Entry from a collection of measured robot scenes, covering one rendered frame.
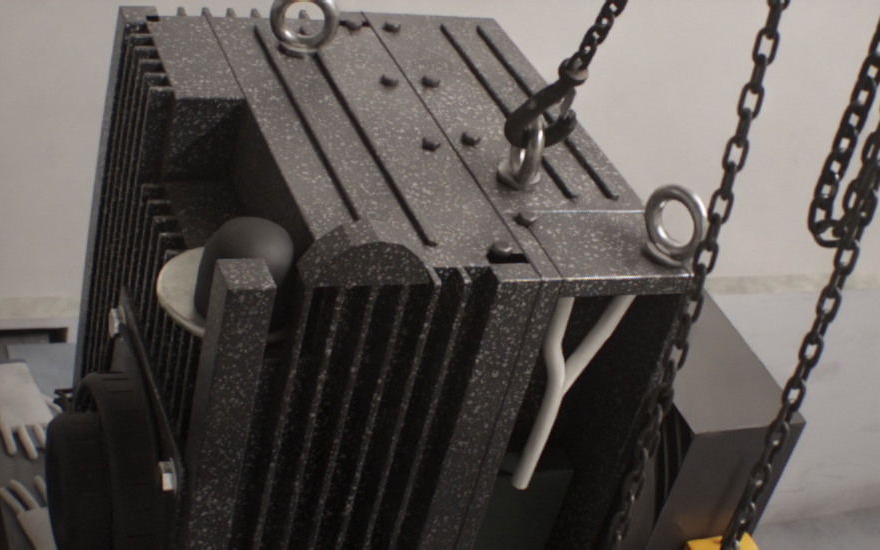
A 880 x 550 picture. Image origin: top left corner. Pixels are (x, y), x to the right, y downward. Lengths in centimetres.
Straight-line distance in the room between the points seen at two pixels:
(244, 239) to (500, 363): 25
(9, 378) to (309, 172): 127
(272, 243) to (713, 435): 44
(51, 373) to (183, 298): 128
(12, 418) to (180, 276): 116
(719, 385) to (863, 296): 193
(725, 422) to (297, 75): 53
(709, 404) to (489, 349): 23
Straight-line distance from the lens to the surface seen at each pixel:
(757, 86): 93
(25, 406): 246
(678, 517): 145
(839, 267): 96
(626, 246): 135
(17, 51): 236
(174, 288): 129
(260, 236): 124
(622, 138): 282
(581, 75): 130
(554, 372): 138
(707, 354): 148
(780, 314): 324
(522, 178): 136
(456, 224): 131
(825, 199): 100
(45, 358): 258
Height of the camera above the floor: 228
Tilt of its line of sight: 32 degrees down
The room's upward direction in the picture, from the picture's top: 16 degrees clockwise
